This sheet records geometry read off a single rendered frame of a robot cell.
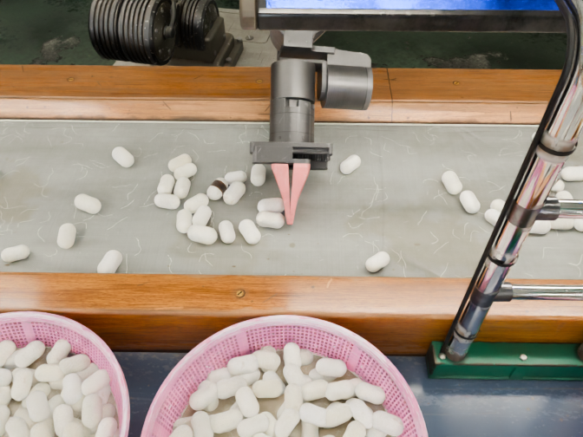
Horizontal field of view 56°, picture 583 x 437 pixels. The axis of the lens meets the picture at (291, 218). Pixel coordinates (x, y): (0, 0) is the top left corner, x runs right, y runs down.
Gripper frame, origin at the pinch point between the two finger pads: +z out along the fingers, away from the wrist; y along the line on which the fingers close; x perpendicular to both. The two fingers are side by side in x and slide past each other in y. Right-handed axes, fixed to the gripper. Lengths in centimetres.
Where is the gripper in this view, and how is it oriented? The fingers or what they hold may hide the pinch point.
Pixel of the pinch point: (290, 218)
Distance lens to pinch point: 69.5
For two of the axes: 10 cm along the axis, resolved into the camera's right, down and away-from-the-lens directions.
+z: -0.2, 10.0, -0.4
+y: 10.0, 0.2, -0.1
